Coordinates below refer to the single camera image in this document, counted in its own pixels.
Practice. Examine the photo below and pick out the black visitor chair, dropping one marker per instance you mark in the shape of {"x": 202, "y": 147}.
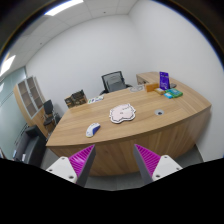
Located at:
{"x": 50, "y": 115}

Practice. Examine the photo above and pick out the wooden curved office desk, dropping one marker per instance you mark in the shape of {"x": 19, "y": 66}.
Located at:
{"x": 173, "y": 133}

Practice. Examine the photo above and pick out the purple standing sign card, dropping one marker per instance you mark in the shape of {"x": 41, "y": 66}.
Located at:
{"x": 164, "y": 81}

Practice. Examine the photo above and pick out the left ceiling light panel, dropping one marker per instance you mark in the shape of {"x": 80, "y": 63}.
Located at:
{"x": 6, "y": 64}

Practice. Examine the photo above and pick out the ceiling light panel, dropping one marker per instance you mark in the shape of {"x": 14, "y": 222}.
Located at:
{"x": 57, "y": 9}
{"x": 6, "y": 64}

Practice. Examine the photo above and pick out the orange small box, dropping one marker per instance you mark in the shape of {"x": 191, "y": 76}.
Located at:
{"x": 151, "y": 87}

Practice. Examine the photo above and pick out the white sticker sheet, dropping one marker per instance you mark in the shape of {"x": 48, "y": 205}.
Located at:
{"x": 95, "y": 99}

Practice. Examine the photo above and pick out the green and blue packet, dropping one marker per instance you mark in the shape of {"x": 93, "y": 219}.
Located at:
{"x": 173, "y": 93}

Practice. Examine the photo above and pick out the dark organizer box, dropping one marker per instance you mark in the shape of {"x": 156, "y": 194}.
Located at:
{"x": 76, "y": 99}

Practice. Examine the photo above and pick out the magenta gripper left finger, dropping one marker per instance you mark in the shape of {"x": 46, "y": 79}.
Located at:
{"x": 75, "y": 168}

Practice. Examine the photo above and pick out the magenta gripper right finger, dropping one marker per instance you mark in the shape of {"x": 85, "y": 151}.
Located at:
{"x": 152, "y": 166}

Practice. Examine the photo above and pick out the wooden glass-door cabinet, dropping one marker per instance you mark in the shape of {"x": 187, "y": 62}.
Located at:
{"x": 30, "y": 102}

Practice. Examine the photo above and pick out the black mesh office chair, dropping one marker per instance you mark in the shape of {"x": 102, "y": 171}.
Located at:
{"x": 113, "y": 82}

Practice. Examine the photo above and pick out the black sofa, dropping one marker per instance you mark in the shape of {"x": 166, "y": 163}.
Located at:
{"x": 31, "y": 147}

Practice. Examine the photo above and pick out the white and blue computer mouse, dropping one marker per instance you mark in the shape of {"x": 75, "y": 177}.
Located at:
{"x": 92, "y": 129}

